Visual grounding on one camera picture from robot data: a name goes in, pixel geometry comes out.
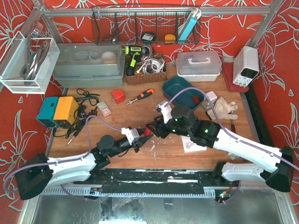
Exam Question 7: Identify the red spring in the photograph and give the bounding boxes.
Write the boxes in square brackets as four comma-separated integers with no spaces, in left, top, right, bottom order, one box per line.
[143,129,152,136]
[192,96,200,105]

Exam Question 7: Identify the orange black screwdriver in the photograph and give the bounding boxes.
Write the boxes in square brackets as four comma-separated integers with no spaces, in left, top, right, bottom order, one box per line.
[126,89,154,105]

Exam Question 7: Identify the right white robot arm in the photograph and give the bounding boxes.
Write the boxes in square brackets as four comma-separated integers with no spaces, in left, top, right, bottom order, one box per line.
[146,105,296,192]

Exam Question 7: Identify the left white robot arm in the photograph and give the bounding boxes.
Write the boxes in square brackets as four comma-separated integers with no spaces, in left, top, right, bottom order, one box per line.
[15,128,153,201]

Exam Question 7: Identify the red spring in tray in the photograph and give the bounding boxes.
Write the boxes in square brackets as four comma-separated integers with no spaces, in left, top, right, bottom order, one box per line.
[192,96,200,105]

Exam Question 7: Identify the teal plastic tray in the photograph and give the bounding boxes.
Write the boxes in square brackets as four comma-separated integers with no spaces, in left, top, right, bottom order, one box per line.
[162,76,205,110]

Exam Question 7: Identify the white peg board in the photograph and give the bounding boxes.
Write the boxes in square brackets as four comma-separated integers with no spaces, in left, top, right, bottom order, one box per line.
[181,136,207,153]

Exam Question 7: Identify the soldering iron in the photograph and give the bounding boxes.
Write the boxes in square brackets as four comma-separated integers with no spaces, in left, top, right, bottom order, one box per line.
[66,132,78,146]

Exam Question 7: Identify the small clear screw box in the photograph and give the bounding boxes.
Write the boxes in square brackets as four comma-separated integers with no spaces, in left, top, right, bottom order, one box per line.
[97,101,112,117]

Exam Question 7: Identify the white cube adapter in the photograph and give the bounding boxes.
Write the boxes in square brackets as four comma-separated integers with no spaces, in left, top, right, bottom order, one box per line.
[205,91,218,106]

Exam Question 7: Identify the red cube adapter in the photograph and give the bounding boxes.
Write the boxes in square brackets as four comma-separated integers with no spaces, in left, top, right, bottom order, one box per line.
[111,89,126,104]

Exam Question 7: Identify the beige work glove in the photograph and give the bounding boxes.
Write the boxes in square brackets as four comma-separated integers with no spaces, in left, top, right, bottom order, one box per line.
[214,97,238,120]

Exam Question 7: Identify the small red screwdriver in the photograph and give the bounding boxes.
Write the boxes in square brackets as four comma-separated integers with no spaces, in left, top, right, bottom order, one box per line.
[230,119,236,133]

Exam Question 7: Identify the white plastic lidded box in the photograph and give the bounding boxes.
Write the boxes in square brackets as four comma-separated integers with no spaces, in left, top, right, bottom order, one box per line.
[176,51,222,82]

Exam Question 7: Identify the yellow soldering station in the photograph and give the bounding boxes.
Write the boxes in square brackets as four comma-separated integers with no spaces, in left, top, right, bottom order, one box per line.
[53,96,79,129]

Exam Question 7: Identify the brown wicker basket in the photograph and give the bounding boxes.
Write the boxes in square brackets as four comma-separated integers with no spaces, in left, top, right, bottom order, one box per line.
[124,56,167,85]

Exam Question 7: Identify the teal device box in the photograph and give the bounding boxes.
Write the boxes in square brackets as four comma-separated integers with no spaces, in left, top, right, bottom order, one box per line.
[36,97,59,128]

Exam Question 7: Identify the green black drill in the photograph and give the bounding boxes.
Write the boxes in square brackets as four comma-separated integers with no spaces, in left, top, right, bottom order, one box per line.
[125,45,150,76]

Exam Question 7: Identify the yellow tape measure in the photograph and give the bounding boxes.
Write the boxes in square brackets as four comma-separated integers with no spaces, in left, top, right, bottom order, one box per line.
[164,34,176,45]

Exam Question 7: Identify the white power supply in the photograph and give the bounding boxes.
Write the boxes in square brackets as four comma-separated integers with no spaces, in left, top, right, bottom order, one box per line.
[232,46,259,88]

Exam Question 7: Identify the grey plastic storage box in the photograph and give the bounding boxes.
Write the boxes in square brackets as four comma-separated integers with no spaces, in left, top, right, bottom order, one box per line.
[53,43,125,88]

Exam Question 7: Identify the blue white case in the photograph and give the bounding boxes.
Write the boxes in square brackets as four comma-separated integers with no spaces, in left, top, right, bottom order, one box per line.
[178,8,202,44]

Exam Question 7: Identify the clear acrylic box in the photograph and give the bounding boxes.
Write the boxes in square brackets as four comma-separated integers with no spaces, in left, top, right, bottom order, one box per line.
[0,32,60,94]

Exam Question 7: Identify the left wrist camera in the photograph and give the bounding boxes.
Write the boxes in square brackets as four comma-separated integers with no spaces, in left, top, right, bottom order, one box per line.
[121,128,140,145]

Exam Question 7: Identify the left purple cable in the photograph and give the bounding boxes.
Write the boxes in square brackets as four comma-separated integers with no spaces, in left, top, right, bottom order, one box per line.
[2,115,124,201]

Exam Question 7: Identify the purple cable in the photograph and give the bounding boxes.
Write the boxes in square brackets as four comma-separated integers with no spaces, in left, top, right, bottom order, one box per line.
[2,115,124,201]
[164,87,299,203]

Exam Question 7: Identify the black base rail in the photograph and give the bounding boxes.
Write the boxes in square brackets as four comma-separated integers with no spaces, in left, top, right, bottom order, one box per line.
[73,168,241,196]

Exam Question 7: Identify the black tangled cables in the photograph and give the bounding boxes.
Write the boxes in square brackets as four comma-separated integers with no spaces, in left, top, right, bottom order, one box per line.
[52,88,101,140]

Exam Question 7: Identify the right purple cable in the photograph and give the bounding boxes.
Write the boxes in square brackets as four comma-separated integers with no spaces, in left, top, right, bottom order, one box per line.
[164,87,299,203]

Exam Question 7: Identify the white coiled cables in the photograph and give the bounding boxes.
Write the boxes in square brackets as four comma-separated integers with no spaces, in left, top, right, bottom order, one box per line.
[136,58,165,75]

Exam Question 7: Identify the black wire basket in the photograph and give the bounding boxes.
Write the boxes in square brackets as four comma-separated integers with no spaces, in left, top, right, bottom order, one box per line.
[91,15,200,45]

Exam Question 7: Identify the grey coiled cable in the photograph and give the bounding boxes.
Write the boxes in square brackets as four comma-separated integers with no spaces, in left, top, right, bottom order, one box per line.
[20,37,51,86]

